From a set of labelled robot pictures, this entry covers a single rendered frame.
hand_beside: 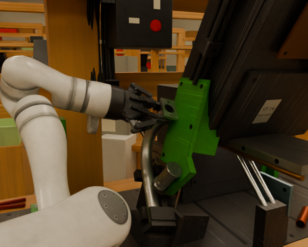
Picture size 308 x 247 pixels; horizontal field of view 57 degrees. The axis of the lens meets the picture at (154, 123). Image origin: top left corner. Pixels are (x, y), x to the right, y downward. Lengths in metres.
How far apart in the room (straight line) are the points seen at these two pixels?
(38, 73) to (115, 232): 0.33
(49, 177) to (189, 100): 0.34
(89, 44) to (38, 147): 0.48
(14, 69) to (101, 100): 0.17
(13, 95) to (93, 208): 0.30
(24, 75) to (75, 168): 0.45
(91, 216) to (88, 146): 0.58
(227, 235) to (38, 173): 0.47
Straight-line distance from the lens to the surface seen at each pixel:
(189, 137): 0.62
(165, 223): 0.65
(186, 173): 0.61
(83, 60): 0.89
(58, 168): 0.48
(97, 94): 0.59
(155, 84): 1.06
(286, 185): 0.72
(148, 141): 0.73
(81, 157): 0.93
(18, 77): 0.56
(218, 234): 0.76
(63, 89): 0.58
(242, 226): 0.80
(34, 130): 0.49
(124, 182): 1.07
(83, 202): 0.38
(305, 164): 0.58
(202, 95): 0.61
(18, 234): 0.30
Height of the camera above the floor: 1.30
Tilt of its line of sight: 12 degrees down
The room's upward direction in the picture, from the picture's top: straight up
